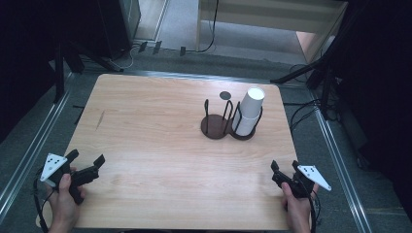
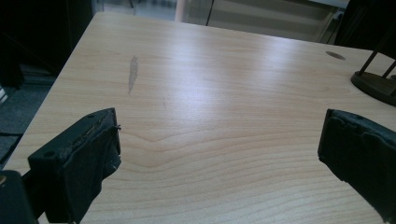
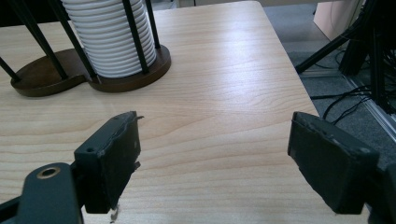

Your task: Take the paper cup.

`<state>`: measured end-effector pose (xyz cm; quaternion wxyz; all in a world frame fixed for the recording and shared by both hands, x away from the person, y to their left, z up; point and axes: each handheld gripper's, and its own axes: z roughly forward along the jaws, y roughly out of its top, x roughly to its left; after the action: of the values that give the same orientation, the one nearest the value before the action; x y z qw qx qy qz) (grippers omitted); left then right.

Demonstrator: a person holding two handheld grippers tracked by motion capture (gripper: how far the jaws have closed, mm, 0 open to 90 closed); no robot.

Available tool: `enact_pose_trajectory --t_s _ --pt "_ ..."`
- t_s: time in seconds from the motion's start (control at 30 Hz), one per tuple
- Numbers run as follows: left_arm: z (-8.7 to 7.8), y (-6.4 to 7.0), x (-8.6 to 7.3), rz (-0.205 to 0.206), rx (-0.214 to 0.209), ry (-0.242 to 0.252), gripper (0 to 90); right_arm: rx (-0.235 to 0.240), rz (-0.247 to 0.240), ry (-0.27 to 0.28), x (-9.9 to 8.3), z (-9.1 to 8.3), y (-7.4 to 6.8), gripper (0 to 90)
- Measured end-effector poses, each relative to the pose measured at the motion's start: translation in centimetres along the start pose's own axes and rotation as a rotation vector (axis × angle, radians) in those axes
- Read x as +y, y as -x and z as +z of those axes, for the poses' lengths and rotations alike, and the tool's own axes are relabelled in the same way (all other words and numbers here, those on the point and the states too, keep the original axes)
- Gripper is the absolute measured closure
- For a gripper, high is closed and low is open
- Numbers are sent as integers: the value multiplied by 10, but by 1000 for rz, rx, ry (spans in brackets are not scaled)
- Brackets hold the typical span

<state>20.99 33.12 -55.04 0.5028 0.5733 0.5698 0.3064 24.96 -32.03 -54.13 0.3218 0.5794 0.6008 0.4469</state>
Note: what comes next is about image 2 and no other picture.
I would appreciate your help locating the white shelf unit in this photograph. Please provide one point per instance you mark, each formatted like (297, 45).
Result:
(264, 21)

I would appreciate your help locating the dark round table grommet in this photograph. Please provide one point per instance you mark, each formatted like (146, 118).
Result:
(335, 55)

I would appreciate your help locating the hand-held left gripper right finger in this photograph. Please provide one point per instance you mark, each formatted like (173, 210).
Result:
(361, 149)

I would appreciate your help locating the dark cabinet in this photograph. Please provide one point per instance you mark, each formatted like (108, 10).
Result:
(79, 31)

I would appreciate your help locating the dark brown cup rack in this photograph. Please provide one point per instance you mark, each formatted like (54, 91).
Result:
(375, 85)

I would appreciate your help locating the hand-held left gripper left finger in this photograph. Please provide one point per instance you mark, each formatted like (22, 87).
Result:
(71, 165)

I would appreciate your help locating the black curtain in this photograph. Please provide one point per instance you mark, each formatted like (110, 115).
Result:
(367, 21)

